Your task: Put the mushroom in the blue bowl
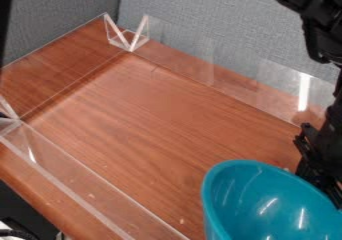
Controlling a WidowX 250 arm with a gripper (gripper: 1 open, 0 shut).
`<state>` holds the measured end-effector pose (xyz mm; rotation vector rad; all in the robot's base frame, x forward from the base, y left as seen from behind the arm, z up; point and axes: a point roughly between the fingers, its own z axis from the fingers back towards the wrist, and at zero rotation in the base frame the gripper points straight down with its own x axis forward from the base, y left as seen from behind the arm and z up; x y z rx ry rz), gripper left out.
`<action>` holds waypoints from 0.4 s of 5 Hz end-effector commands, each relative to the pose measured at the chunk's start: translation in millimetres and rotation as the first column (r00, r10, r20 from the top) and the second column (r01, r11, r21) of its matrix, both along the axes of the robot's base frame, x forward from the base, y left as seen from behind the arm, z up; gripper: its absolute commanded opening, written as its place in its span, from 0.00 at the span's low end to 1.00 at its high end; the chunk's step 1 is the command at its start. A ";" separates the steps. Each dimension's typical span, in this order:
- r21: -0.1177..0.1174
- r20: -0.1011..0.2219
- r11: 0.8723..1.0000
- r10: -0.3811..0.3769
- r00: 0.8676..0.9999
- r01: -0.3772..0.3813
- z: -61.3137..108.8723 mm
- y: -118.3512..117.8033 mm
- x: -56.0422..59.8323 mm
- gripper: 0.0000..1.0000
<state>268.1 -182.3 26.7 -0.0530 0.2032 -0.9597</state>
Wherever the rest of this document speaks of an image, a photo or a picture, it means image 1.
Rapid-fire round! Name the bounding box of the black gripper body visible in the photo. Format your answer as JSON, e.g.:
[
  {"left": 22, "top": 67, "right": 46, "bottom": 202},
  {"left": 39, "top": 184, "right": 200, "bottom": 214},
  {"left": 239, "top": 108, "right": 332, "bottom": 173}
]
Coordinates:
[{"left": 292, "top": 103, "right": 342, "bottom": 208}]

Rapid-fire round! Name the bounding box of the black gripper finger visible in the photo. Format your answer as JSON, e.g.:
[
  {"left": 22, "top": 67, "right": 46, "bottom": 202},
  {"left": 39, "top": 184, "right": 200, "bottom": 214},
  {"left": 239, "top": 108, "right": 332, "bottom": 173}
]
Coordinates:
[{"left": 295, "top": 159, "right": 335, "bottom": 200}]

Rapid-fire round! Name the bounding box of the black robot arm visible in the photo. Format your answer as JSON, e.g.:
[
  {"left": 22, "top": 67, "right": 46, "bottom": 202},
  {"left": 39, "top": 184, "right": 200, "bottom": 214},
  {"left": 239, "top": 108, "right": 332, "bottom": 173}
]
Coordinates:
[{"left": 276, "top": 0, "right": 342, "bottom": 210}]

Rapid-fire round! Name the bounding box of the blue plastic bowl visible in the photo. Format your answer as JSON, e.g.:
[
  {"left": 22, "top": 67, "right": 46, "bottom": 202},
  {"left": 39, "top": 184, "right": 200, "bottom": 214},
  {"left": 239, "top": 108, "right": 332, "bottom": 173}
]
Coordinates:
[{"left": 200, "top": 160, "right": 342, "bottom": 240}]

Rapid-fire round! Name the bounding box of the clear acrylic back barrier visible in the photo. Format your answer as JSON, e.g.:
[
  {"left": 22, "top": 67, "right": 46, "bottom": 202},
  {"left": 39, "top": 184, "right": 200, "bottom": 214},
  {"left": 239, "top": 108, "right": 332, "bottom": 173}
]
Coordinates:
[{"left": 102, "top": 15, "right": 333, "bottom": 127}]

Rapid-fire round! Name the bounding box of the clear acrylic barrier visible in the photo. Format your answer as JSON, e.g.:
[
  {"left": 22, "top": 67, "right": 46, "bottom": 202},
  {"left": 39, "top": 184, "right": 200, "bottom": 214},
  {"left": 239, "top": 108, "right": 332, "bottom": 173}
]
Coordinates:
[
  {"left": 102, "top": 15, "right": 333, "bottom": 127},
  {"left": 0, "top": 96, "right": 189, "bottom": 240}
]

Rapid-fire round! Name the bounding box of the clear acrylic front barrier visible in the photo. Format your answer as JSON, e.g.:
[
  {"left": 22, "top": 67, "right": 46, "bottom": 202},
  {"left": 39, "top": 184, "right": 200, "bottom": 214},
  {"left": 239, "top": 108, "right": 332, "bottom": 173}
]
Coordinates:
[{"left": 0, "top": 96, "right": 189, "bottom": 240}]

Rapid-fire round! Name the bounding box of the black and white corner object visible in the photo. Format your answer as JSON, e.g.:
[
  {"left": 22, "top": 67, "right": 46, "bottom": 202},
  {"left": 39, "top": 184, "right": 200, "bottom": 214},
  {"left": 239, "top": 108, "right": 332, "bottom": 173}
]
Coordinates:
[{"left": 0, "top": 180, "right": 73, "bottom": 240}]

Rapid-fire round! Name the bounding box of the black vertical bar at left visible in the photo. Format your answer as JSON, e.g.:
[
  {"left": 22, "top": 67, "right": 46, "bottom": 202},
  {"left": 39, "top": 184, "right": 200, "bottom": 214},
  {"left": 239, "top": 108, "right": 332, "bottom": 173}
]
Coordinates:
[{"left": 0, "top": 0, "right": 11, "bottom": 67}]

